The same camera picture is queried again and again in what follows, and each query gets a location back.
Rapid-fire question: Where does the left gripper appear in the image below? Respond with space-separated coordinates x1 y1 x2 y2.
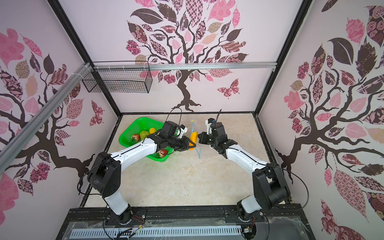
167 135 196 152

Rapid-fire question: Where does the clear zip top bag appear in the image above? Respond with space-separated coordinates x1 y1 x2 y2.
191 120 202 159

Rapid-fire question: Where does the green plastic basket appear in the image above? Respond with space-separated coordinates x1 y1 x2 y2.
112 117 174 167

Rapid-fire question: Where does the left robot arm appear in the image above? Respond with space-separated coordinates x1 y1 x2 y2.
85 121 198 225

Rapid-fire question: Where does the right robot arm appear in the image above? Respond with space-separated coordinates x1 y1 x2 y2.
198 118 299 220

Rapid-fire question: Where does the right red apple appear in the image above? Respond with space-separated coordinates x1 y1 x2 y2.
158 149 169 158

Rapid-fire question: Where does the left red strawberry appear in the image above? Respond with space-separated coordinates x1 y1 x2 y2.
131 134 141 142

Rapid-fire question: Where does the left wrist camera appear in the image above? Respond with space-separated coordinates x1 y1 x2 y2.
177 125 188 138

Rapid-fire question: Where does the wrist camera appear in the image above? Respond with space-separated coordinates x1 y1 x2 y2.
177 125 188 138
205 118 215 134

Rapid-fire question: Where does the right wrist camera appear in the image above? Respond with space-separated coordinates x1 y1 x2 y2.
205 118 215 134

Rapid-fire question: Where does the black wire basket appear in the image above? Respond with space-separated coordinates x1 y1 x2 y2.
82 60 153 94

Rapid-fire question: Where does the white slotted cable duct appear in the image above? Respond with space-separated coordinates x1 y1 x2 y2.
67 226 243 240

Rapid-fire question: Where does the horizontal aluminium rail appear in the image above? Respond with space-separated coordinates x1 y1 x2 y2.
93 62 277 71

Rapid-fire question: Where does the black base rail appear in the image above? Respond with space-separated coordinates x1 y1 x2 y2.
56 204 315 240

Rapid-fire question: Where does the left diagonal aluminium rail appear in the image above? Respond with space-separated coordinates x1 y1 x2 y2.
1 63 92 173

